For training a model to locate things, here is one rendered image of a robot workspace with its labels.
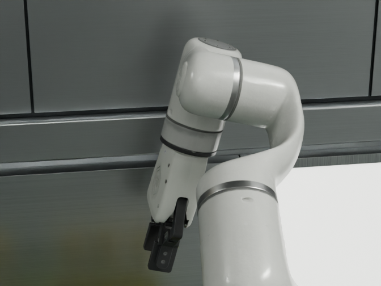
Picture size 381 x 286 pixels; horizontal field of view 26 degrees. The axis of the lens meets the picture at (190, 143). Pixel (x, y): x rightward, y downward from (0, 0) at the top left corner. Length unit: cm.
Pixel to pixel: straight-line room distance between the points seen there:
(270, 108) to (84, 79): 33
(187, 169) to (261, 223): 24
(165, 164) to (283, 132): 18
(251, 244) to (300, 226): 51
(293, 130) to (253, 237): 17
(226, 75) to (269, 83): 5
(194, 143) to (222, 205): 22
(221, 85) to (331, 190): 41
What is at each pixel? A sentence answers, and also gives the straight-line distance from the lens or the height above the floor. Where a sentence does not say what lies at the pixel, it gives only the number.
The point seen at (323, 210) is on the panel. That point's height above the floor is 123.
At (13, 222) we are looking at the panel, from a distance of 122.
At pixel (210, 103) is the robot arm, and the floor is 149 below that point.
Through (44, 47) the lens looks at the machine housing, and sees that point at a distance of 116.
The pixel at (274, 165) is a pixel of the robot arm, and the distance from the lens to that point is 87.
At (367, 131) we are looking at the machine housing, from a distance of 127.
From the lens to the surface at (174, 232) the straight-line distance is 103.
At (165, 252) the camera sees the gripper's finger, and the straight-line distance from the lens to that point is 108.
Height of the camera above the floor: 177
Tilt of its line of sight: 20 degrees down
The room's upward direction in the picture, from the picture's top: straight up
